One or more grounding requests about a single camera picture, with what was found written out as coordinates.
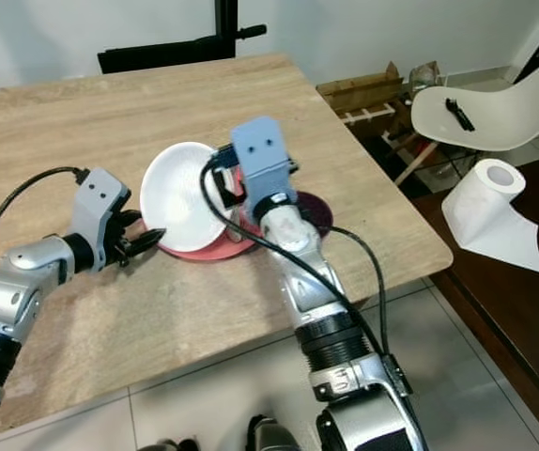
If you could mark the white round plate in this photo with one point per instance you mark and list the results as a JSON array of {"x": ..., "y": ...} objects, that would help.
[{"x": 180, "y": 193}]

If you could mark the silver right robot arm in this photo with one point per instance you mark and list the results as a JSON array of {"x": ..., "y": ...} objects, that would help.
[{"x": 335, "y": 319}]

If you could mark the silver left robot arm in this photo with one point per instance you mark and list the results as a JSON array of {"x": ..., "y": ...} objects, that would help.
[{"x": 7, "y": 301}]

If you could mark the red round plate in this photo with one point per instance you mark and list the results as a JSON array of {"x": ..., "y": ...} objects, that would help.
[{"x": 218, "y": 249}]

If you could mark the dark maroon round plate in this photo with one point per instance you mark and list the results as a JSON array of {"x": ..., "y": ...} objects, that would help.
[{"x": 315, "y": 214}]

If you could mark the wooden crate rack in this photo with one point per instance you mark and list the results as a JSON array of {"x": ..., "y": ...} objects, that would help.
[{"x": 359, "y": 99}]

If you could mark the black robot left foot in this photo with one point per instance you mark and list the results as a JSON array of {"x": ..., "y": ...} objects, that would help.
[{"x": 166, "y": 445}]

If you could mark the black robot foot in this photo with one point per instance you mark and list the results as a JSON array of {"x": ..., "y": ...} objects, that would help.
[
  {"x": 166, "y": 445},
  {"x": 277, "y": 437}
]

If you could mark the black robot right foot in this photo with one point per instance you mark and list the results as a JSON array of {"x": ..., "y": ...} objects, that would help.
[{"x": 277, "y": 437}]

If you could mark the small black tool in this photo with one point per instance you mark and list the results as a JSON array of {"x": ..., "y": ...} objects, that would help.
[{"x": 459, "y": 114}]

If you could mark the white paper towel roll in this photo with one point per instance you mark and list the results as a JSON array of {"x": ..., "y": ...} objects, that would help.
[{"x": 490, "y": 216}]

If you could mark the white plastic shell chair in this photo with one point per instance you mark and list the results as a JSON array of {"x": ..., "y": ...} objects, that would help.
[{"x": 514, "y": 113}]

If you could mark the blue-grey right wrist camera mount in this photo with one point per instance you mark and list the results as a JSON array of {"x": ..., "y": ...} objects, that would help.
[{"x": 262, "y": 155}]

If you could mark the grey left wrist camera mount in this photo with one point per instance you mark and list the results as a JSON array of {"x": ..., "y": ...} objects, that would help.
[{"x": 100, "y": 202}]

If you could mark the black chair with post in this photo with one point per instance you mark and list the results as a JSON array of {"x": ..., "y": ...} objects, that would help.
[{"x": 166, "y": 52}]

